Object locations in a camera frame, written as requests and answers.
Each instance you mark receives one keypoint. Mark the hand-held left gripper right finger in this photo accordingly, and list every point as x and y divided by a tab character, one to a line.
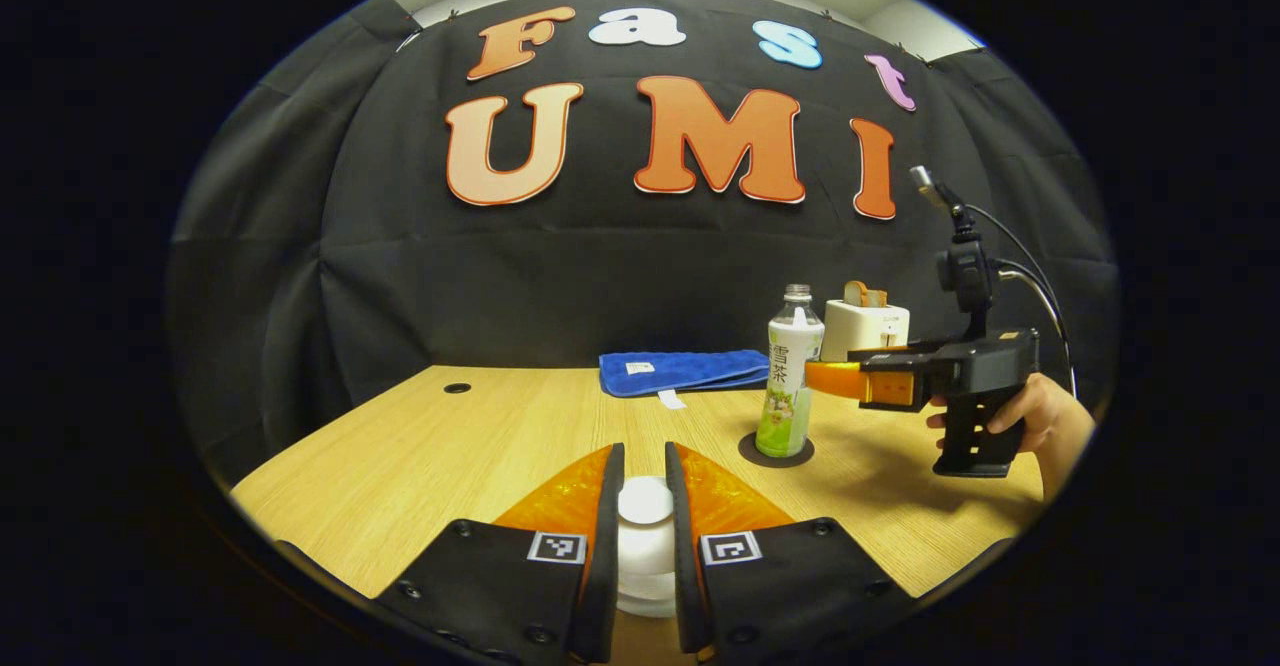
680	546

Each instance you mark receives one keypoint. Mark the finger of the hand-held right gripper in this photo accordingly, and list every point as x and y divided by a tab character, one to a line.
895	352
885	388

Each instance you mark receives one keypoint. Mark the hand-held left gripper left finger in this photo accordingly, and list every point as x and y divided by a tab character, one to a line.
610	546

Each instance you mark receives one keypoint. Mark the white teacup lid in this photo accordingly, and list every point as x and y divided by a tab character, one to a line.
645	506

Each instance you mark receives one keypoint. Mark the clear water bottle green label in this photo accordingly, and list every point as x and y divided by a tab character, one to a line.
790	386

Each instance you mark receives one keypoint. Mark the dark round coaster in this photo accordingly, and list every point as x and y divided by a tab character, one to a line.
760	456

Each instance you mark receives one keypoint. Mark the white toaster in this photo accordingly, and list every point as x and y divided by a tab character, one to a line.
865	331

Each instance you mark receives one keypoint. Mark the brown bread slice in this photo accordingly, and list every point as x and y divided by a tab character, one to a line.
860	294

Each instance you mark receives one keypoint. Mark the blue towel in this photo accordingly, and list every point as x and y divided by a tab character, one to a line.
680	371

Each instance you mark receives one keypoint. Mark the black backdrop cloth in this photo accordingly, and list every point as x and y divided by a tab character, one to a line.
400	266

